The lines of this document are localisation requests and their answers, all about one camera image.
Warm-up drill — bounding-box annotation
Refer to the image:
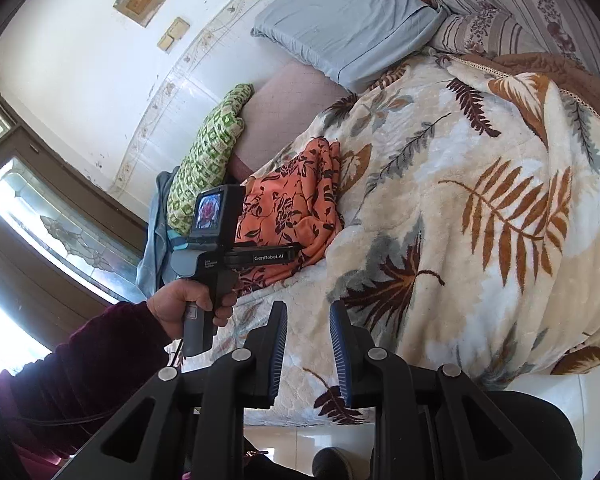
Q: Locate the person's left forearm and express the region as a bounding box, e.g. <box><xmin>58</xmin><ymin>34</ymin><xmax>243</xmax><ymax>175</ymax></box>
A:
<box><xmin>0</xmin><ymin>301</ymin><xmax>178</xmax><ymax>466</ymax></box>

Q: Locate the green patterned cushion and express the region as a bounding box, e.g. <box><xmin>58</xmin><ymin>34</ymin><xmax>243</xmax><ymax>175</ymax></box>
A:
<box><xmin>167</xmin><ymin>82</ymin><xmax>255</xmax><ymax>236</ymax></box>

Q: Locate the person's dark shoe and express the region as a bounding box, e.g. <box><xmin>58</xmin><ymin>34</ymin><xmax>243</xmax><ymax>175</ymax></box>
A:
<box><xmin>312</xmin><ymin>447</ymin><xmax>353</xmax><ymax>480</ymax></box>

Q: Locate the orange floral garment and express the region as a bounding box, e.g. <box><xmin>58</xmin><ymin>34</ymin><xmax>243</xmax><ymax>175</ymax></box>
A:
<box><xmin>232</xmin><ymin>136</ymin><xmax>346</xmax><ymax>296</ymax></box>

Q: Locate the striped floral pillow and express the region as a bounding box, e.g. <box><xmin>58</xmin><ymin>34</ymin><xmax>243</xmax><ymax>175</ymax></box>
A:
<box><xmin>432</xmin><ymin>7</ymin><xmax>551</xmax><ymax>56</ymax></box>

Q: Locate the pale blue hanging cloth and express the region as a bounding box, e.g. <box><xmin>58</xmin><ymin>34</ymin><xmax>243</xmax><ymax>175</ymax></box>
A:
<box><xmin>136</xmin><ymin>170</ymin><xmax>181</xmax><ymax>301</ymax></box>

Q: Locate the person's left hand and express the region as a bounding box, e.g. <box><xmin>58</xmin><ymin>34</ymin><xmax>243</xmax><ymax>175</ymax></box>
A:
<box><xmin>147</xmin><ymin>275</ymin><xmax>236</xmax><ymax>343</ymax></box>

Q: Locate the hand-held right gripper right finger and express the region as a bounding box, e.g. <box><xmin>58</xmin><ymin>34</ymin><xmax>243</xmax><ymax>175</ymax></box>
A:
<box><xmin>329</xmin><ymin>301</ymin><xmax>551</xmax><ymax>480</ymax></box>

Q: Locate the beige bed sheet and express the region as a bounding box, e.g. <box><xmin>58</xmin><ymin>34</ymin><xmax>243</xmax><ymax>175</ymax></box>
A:
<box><xmin>227</xmin><ymin>55</ymin><xmax>351</xmax><ymax>183</ymax></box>

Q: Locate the brown stained glass door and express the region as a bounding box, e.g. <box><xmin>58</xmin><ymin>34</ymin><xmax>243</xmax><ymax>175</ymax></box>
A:
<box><xmin>0</xmin><ymin>90</ymin><xmax>151</xmax><ymax>361</ymax></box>

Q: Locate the light blue pillow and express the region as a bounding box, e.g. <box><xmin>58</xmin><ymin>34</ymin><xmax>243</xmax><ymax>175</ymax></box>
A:
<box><xmin>251</xmin><ymin>0</ymin><xmax>448</xmax><ymax>92</ymax></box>

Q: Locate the leaf-printed cream blanket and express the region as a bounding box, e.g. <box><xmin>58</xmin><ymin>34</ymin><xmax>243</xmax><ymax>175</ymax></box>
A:
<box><xmin>165</xmin><ymin>50</ymin><xmax>600</xmax><ymax>426</ymax></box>

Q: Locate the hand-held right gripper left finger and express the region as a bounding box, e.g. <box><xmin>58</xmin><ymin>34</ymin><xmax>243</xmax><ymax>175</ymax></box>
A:
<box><xmin>52</xmin><ymin>301</ymin><xmax>288</xmax><ymax>480</ymax></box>

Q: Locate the beige wall switch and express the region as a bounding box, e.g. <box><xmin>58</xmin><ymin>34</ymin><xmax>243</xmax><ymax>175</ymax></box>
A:
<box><xmin>157</xmin><ymin>16</ymin><xmax>191</xmax><ymax>53</ymax></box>

